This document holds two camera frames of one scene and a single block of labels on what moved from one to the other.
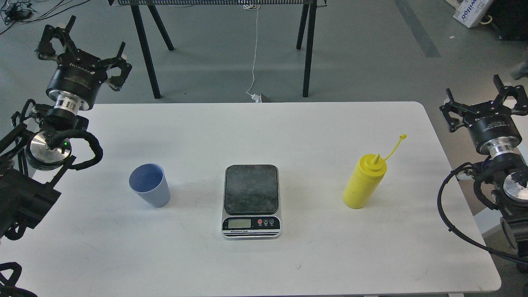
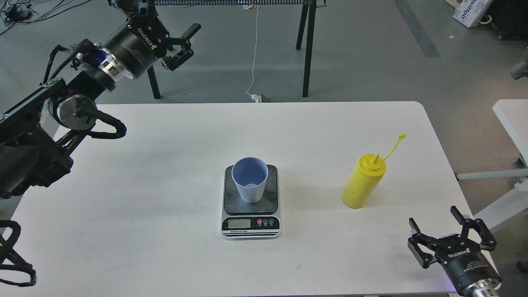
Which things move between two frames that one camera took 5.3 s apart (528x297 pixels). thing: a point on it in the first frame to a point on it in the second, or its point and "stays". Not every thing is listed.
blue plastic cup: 149,180 to 250,174
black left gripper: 78,75 to 135,47
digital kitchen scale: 251,202 stays
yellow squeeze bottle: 363,178 stays
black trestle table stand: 308,22 stays
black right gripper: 491,127 to 464,262
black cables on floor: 20,12 stays
